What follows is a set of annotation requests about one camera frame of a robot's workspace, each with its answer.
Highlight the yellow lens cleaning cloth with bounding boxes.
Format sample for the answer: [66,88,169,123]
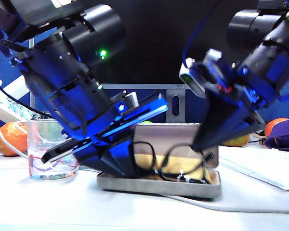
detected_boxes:
[134,154,211,184]

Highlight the orange fruit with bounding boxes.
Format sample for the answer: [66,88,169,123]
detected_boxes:
[0,122,29,157]
[264,117,289,138]

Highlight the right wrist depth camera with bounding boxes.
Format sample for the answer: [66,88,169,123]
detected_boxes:
[179,49,223,99]

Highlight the aluminium partition post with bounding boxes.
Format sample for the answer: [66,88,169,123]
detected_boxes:
[28,38,36,111]

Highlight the white charger cable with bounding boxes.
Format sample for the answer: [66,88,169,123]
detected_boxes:
[0,96,289,214]

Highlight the white charger adapter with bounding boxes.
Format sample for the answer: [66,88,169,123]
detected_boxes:
[2,75,29,101]

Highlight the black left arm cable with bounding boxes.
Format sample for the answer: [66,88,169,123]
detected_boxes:
[0,69,53,119]

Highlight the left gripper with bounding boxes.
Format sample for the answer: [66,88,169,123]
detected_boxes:
[41,98,169,178]

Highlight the glass cup with ribbon print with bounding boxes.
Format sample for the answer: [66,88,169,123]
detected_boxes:
[26,119,79,182]

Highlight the black monitor cable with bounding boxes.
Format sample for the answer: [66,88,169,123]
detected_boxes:
[137,89,159,104]

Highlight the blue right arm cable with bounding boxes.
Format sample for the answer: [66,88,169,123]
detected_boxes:
[182,0,222,69]

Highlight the clear plastic document folder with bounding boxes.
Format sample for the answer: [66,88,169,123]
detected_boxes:
[219,146,289,191]

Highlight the black framed glasses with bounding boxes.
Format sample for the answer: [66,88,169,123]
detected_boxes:
[132,141,214,185]

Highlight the black computer monitor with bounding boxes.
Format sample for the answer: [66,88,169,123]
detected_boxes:
[96,0,232,90]

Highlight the brown kiwi fruit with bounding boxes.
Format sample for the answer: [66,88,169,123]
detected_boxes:
[223,134,250,147]

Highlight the white power strip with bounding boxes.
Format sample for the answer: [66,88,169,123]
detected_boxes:
[0,86,34,122]

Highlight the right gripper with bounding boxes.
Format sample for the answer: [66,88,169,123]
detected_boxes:
[191,66,277,152]

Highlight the grey monitor stand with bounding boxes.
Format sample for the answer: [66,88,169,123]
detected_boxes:
[166,89,186,123]

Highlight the grey suede glasses case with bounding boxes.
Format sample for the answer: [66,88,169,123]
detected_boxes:
[97,122,222,199]

